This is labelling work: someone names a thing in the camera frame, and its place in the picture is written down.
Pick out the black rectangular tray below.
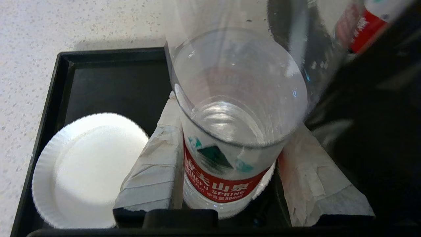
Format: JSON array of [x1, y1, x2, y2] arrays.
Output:
[[10, 47, 296, 237]]

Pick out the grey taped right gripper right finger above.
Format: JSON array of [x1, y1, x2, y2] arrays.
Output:
[[277, 122, 376, 227]]

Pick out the black electric kettle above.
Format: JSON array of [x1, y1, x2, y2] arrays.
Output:
[[266, 0, 421, 227]]

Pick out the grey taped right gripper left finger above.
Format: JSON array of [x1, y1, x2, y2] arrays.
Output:
[[113, 92, 185, 228]]

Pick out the clear water bottle red cap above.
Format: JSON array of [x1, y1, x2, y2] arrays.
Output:
[[163, 0, 310, 220], [335, 0, 413, 56]]

